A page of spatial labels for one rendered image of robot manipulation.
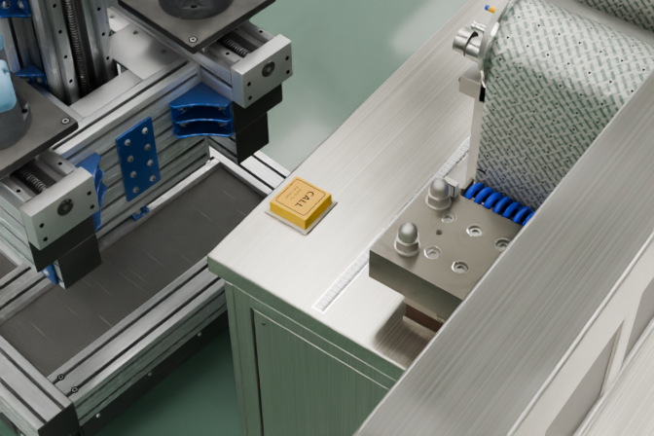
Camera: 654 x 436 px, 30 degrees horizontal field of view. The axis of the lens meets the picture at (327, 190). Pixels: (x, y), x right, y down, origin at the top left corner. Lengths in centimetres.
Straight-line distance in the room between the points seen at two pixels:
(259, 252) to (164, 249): 95
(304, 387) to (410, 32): 186
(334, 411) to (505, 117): 56
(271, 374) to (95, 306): 80
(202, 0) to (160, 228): 67
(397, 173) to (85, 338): 95
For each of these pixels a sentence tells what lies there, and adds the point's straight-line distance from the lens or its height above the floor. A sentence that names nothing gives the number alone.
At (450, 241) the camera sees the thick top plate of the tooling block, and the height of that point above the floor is 103.
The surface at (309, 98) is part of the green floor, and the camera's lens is 341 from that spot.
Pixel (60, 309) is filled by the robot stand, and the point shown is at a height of 21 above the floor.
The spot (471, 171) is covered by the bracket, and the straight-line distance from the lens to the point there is 190.
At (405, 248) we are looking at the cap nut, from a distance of 166.
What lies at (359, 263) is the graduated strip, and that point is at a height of 90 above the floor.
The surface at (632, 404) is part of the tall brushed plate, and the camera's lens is 107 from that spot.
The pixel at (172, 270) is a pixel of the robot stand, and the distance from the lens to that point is 274.
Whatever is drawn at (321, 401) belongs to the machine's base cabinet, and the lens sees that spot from 194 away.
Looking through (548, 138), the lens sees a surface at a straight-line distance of 165.
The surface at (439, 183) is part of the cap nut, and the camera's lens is 171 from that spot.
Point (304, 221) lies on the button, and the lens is 186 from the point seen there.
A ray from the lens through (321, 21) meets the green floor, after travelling 366.
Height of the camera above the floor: 231
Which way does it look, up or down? 47 degrees down
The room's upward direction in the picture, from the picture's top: 1 degrees counter-clockwise
